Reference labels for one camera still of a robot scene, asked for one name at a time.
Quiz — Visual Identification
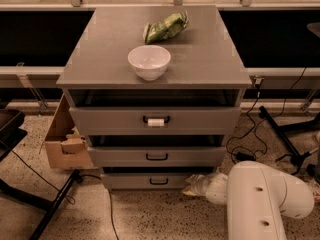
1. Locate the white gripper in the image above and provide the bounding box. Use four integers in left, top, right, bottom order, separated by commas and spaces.
182, 174, 212, 196

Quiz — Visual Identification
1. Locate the grey bottom drawer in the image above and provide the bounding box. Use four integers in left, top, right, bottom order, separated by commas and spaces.
101, 167, 200, 190

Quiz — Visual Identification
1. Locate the grey drawer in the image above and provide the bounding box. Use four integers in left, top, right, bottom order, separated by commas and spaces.
101, 167, 200, 190
88, 147, 226, 167
70, 107, 240, 135

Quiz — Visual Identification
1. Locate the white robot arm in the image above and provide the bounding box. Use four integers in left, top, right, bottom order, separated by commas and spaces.
183, 161, 314, 240

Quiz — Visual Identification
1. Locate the grey middle drawer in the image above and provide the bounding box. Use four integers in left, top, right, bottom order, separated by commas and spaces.
88, 147, 226, 167

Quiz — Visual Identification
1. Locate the grey top drawer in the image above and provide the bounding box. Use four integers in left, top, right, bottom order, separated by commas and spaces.
70, 107, 240, 135

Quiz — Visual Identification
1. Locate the grey drawer cabinet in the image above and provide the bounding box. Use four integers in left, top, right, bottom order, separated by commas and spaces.
55, 4, 253, 175

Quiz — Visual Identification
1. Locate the black stand right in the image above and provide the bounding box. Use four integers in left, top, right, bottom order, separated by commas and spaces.
259, 106, 320, 168

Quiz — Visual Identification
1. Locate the black stand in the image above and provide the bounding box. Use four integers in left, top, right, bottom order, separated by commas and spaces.
0, 169, 81, 240
259, 106, 320, 168

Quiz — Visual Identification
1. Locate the white ceramic bowl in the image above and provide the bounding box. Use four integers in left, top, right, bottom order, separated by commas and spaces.
127, 45, 171, 81

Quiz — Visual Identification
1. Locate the brown cardboard box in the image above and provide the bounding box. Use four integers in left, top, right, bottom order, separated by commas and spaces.
44, 96, 94, 169

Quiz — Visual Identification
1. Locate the black stand left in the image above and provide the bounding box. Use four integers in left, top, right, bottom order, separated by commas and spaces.
0, 169, 81, 240

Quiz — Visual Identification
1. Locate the green snack bag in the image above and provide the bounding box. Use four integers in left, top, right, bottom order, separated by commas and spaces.
143, 12, 189, 45

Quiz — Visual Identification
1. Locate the black tray left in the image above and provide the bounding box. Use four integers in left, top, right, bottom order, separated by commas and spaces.
0, 109, 27, 161

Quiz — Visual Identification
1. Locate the black power adapter with cable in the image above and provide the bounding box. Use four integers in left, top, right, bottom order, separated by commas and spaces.
226, 85, 268, 164

